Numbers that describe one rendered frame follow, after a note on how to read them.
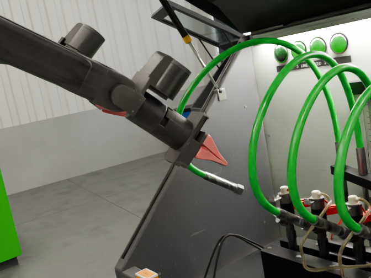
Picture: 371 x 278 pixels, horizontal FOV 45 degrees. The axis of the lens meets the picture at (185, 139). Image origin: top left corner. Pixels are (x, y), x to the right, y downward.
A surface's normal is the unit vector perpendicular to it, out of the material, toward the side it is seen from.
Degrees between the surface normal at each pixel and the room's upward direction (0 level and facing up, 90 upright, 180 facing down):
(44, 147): 90
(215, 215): 90
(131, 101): 108
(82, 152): 90
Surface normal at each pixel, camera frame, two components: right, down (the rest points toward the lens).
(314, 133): -0.79, 0.24
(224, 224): 0.58, 0.02
